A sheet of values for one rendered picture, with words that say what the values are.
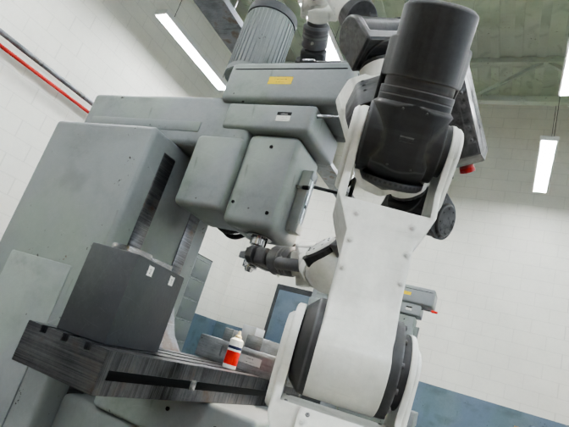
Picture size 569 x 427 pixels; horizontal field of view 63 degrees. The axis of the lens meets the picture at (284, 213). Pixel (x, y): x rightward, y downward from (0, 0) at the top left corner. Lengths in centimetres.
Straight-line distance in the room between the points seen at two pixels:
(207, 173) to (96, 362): 79
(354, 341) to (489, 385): 713
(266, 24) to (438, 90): 120
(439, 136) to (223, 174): 90
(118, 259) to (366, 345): 56
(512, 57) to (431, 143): 762
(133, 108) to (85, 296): 105
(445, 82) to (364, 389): 45
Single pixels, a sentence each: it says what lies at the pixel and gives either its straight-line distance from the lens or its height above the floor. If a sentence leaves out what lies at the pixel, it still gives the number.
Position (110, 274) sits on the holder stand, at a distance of 102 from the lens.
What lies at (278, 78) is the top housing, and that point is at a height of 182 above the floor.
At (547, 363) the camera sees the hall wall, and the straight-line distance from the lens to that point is 783.
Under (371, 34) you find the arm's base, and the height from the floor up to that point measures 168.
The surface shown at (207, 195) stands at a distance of 150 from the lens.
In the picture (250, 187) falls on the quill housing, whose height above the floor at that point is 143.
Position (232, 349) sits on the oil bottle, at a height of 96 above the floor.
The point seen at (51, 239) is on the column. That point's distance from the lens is 170.
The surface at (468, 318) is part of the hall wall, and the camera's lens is 789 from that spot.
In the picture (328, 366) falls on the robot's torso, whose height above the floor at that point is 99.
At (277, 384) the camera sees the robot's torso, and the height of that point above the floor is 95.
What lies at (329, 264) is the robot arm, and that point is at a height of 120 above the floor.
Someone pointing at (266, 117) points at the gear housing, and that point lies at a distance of 154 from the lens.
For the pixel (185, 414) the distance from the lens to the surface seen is 130.
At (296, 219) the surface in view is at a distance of 144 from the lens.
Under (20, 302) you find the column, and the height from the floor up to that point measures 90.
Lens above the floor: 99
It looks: 16 degrees up
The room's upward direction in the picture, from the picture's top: 17 degrees clockwise
